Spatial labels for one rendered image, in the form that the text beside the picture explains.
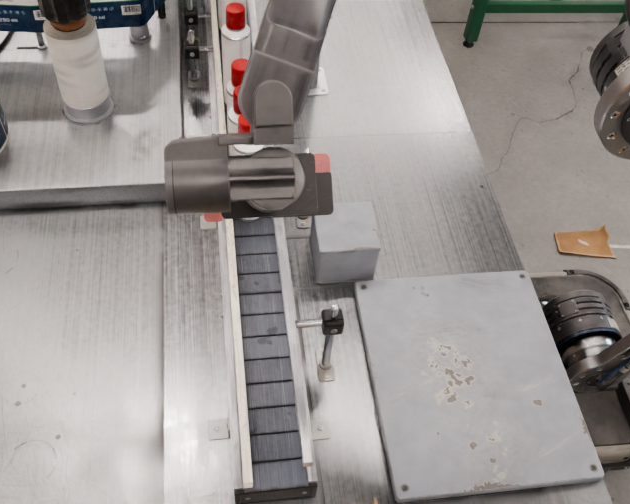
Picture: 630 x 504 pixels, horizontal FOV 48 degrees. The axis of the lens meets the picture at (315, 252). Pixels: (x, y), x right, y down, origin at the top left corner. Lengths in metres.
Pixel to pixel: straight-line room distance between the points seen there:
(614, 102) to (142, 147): 0.78
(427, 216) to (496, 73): 1.82
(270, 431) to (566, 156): 2.02
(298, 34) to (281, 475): 0.58
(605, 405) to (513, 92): 1.49
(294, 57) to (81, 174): 0.73
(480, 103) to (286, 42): 2.30
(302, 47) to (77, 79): 0.74
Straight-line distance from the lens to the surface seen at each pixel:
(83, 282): 1.22
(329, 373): 1.10
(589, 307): 1.83
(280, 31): 0.64
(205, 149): 0.66
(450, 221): 1.32
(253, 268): 1.14
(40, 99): 1.47
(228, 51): 1.32
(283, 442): 1.00
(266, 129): 0.63
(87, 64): 1.32
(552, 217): 2.58
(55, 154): 1.35
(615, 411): 1.93
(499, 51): 3.21
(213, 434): 1.05
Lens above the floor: 1.80
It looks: 52 degrees down
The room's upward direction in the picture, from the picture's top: 6 degrees clockwise
